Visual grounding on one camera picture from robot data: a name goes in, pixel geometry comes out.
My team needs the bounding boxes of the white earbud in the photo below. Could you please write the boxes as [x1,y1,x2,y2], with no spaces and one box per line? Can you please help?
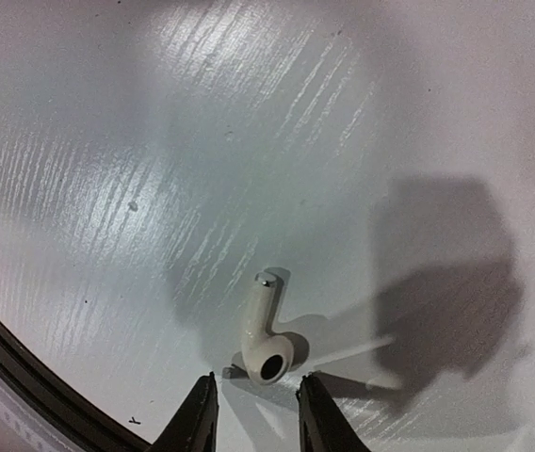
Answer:
[240,271,294,385]

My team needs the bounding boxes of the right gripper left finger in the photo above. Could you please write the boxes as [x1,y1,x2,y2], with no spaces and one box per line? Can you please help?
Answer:
[147,372,219,452]

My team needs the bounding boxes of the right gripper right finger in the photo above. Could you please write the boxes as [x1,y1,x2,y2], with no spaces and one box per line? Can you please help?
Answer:
[297,373,370,452]

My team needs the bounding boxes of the black front frame rail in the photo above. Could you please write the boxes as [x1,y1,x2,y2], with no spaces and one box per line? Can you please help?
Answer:
[0,321,151,451]

